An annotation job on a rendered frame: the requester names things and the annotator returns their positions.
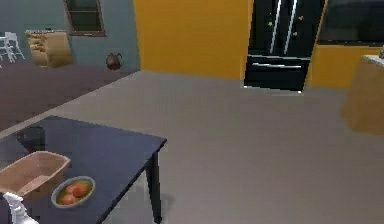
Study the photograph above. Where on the black cup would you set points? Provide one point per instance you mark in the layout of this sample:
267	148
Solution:
31	138

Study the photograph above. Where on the dark brown round pot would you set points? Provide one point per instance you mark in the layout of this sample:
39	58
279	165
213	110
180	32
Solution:
113	61

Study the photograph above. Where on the dark blue table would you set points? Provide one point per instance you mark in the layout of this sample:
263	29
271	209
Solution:
106	150

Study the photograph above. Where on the black fridge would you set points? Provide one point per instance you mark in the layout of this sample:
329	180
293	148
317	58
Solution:
283	70

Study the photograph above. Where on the red apple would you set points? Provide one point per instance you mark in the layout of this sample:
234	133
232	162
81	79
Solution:
79	190
68	199

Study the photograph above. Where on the brown framed window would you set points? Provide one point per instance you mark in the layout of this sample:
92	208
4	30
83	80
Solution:
85	16

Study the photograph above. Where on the tan chest of drawers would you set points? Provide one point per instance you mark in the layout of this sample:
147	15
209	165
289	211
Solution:
50	48

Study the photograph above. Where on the grey bowl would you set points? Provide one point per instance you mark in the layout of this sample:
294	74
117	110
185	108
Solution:
57	196

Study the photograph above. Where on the tan oval basket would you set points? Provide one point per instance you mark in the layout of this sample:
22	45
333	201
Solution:
31	171

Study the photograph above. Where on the tan wooden cabinet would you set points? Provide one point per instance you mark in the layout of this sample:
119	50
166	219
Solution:
365	96

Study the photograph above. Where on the dark window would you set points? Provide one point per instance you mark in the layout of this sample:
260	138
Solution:
353	20

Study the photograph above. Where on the white chair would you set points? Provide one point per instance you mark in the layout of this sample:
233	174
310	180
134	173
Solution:
10	46

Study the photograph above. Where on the white spray bottle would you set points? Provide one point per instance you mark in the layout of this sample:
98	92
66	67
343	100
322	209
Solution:
18	211

